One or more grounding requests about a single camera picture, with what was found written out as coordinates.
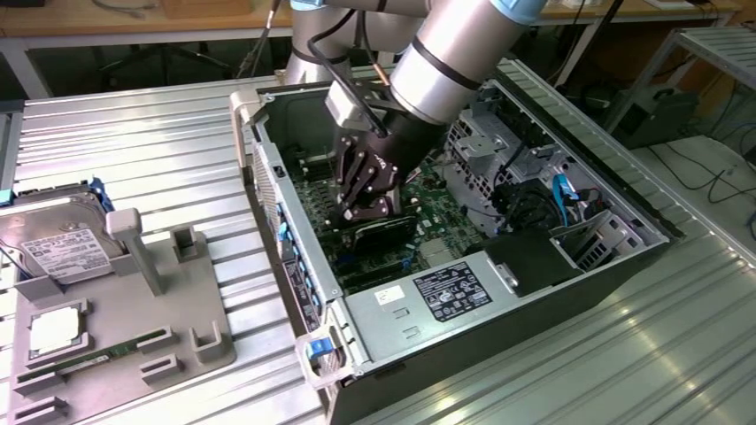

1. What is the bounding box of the black power wire bundle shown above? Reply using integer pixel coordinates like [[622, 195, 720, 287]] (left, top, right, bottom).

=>
[[492, 179, 560, 234]]

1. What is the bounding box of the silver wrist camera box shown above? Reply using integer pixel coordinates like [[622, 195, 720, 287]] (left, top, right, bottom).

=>
[[323, 81, 388, 132]]

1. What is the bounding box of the open black PC case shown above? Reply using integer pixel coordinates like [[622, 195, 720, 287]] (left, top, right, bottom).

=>
[[230, 64, 690, 425]]

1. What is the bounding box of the black plastic shroud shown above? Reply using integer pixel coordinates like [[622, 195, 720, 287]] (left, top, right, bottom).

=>
[[464, 228, 586, 298]]

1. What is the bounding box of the blue data wire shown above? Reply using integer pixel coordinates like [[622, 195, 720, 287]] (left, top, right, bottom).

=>
[[552, 174, 579, 228]]

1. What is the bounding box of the black office chair base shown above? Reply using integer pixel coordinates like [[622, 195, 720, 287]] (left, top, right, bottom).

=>
[[98, 42, 235, 89]]

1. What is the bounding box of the hanging black cable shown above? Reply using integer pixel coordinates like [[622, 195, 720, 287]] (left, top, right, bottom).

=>
[[239, 0, 283, 80]]

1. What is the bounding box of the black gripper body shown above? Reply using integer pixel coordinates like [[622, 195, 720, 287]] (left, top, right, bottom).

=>
[[354, 112, 444, 187]]

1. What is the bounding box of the green motherboard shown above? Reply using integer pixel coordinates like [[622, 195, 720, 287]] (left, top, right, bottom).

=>
[[288, 143, 492, 296]]

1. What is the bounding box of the wooden desk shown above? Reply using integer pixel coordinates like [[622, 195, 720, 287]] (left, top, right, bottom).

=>
[[0, 0, 740, 41]]

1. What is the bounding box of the blue disk caddy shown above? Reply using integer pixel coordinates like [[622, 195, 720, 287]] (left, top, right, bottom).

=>
[[0, 176, 114, 213]]

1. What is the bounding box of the long black expansion slot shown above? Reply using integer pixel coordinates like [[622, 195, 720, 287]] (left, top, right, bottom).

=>
[[336, 259, 407, 281], [344, 268, 415, 293]]

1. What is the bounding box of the graphics card with black fan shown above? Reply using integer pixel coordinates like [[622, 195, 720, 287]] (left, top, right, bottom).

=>
[[352, 215, 419, 256]]

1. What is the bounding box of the grey power supply unit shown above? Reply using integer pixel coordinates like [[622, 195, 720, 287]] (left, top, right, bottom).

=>
[[344, 254, 522, 365]]

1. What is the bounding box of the blue grey metal frame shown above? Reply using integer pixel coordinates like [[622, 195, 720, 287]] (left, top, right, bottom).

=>
[[0, 99, 26, 209]]

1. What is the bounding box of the grey parts rack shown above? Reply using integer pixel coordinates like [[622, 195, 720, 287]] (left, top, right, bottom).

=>
[[8, 207, 239, 425]]

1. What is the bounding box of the silver hard disk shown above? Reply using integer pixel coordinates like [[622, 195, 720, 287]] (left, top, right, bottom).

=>
[[0, 188, 119, 285]]

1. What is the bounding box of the green RAM stick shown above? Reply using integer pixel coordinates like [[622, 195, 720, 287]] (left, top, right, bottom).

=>
[[54, 329, 167, 371]]

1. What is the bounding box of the perforated silver disk bay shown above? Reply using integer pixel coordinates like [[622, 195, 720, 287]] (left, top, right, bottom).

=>
[[550, 210, 650, 272]]

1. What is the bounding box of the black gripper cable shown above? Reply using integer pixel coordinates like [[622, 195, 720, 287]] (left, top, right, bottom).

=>
[[306, 6, 392, 138]]

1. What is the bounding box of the silver chipset heatsink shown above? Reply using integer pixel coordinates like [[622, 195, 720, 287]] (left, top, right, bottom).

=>
[[420, 240, 458, 263]]

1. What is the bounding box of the silver CPU chip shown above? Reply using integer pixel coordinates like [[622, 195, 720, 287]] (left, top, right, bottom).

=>
[[27, 308, 86, 354]]

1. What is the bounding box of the black box device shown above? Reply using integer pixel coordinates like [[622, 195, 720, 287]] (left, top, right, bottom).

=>
[[614, 86, 702, 151]]

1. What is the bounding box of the grey metal shelf frame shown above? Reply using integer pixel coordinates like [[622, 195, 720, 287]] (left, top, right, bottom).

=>
[[602, 26, 756, 134]]

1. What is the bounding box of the silver metal disk bay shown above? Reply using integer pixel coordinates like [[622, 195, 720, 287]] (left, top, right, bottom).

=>
[[440, 105, 572, 222]]

